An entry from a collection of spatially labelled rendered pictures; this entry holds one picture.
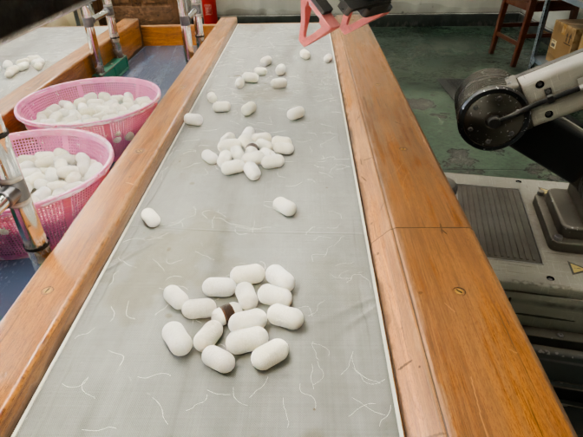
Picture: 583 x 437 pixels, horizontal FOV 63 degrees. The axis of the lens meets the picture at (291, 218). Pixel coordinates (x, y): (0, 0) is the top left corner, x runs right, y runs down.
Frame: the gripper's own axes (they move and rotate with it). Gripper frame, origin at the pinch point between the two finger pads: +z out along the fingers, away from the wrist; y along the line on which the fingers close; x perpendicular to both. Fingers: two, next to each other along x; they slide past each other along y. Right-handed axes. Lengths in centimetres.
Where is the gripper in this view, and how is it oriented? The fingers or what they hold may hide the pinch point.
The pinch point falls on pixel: (325, 33)
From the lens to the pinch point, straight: 77.5
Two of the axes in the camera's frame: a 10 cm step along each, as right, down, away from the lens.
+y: 6.8, -4.2, 6.0
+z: -4.5, 4.1, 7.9
